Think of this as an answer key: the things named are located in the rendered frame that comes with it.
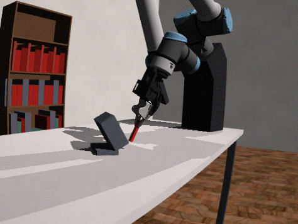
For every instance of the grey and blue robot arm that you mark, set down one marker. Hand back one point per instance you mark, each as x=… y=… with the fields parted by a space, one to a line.
x=190 y=43

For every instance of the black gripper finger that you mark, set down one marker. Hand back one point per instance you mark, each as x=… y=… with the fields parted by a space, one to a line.
x=148 y=111
x=135 y=109

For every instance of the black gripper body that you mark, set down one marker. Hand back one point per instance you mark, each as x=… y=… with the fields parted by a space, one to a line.
x=149 y=90

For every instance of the grey square panel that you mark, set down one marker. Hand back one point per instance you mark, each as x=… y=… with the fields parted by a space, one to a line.
x=112 y=133

